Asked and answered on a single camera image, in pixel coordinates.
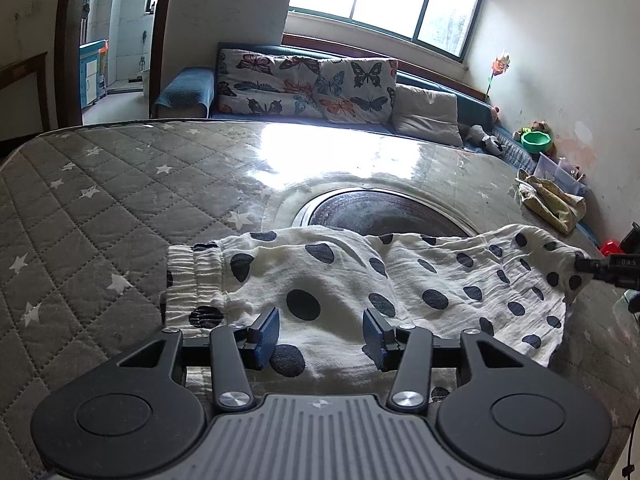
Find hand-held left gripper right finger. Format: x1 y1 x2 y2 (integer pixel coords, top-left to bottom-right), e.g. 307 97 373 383
362 307 526 413

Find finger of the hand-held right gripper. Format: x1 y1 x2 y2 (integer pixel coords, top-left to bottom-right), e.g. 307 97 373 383
574 255 612 283

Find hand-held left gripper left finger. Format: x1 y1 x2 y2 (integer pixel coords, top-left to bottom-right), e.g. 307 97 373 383
116 306 281 413

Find white polka dot pants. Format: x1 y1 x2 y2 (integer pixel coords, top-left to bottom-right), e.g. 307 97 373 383
160 223 591 403

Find yellow patterned cloth bag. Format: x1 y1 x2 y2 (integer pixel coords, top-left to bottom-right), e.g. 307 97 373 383
516 170 587 234

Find clear plastic storage box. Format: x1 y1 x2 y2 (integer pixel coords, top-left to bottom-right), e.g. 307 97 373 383
535 153 588 196

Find round dark table inset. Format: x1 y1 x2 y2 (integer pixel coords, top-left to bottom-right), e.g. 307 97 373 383
291 187 476 238

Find green plastic bowl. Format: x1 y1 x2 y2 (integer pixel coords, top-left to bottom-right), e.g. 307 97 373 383
520 130 555 156

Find black and white plush toy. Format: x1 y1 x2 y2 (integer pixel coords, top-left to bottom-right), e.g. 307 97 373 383
467 125 506 156

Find grey quilted star table cover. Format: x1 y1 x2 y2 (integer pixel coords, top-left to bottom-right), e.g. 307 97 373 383
0 119 640 480

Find artificial flower stem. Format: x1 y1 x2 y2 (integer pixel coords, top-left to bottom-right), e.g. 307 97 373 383
484 51 511 101

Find plain grey pillow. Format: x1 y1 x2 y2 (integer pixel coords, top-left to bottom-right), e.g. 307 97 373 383
391 83 463 147

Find butterfly print pillow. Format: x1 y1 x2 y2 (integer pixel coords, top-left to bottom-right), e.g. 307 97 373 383
216 47 399 125

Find blue sofa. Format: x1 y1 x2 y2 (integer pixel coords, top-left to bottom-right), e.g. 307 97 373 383
152 42 601 251

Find blue cabinet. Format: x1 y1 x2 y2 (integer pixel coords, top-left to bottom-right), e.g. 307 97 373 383
79 39 108 108

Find window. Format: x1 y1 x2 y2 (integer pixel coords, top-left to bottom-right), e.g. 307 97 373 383
287 0 493 61

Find dark wooden door frame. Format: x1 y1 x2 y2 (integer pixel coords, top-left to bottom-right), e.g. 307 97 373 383
54 0 178 128

